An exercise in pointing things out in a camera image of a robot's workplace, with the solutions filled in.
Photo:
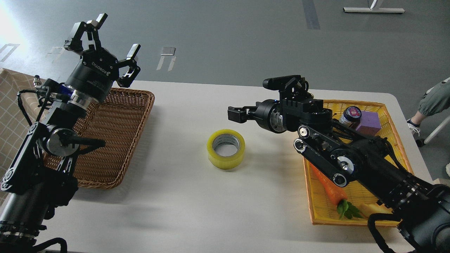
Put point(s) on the beige checkered cloth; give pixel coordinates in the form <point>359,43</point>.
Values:
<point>13,125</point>

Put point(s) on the purple foam block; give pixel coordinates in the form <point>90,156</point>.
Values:
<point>369,123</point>

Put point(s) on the small dark jar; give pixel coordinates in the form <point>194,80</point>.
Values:
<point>351,116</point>

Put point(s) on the yellow tape roll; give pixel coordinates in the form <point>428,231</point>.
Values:
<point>225,137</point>

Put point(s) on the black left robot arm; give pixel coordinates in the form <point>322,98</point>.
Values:
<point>40,177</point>

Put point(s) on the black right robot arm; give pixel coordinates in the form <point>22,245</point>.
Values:
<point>344,155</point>

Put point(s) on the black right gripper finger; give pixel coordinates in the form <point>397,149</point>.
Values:
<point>242,114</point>

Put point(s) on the person leg with shoe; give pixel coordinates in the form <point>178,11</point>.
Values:
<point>435,100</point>

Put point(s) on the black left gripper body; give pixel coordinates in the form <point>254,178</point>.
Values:
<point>94,74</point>

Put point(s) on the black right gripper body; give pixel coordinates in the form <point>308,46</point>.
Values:
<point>268,116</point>

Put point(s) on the white stand base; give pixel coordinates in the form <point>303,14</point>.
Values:
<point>373,7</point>

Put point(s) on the orange toy carrot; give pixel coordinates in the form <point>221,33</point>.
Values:
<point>337,196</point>

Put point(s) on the brown wicker basket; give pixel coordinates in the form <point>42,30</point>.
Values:
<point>119,120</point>

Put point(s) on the toy croissant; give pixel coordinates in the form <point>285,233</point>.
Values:
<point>368,209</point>

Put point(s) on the yellow plastic basket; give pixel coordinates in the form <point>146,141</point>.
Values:
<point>321,209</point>

